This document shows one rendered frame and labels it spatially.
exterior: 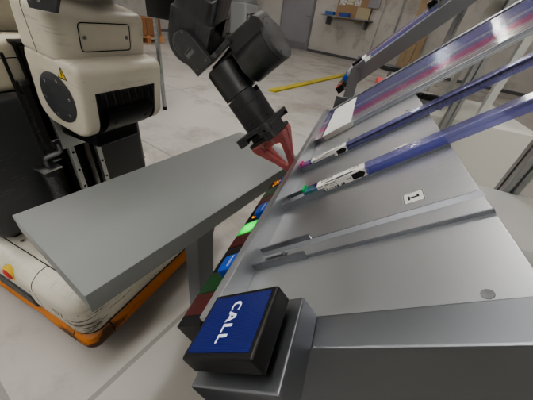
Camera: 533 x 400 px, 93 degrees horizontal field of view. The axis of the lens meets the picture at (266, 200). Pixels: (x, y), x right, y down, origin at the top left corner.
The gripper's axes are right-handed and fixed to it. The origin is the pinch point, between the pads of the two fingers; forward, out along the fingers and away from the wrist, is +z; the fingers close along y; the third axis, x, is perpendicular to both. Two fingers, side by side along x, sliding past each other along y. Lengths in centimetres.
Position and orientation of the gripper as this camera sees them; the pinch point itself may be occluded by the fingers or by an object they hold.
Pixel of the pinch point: (290, 167)
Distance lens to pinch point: 46.0
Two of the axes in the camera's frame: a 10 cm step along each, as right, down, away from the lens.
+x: -7.6, 3.4, 5.6
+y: 3.3, -5.4, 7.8
